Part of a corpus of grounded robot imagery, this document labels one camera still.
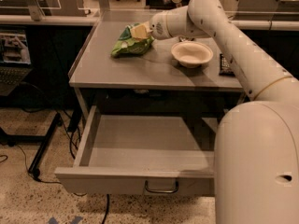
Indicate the laptop computer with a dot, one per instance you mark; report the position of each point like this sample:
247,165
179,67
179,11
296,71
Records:
15,60

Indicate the white paper bowl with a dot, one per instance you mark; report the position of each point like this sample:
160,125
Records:
191,54

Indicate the dark snack bar packet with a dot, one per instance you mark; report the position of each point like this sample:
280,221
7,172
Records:
225,69

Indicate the black desk stand leg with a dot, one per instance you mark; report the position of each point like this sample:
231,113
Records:
43,141

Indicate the green rice chip bag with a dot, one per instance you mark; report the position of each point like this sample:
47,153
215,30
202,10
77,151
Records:
126,44

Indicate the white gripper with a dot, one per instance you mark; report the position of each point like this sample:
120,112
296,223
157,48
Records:
158,26

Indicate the black drawer handle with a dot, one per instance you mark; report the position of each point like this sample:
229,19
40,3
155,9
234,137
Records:
161,190

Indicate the open grey top drawer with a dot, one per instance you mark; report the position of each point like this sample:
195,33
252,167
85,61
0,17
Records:
118,153

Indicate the grey metal cabinet table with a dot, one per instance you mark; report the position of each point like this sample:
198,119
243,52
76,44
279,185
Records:
94,68

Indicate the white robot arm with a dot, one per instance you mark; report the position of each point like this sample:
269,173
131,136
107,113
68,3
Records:
257,143

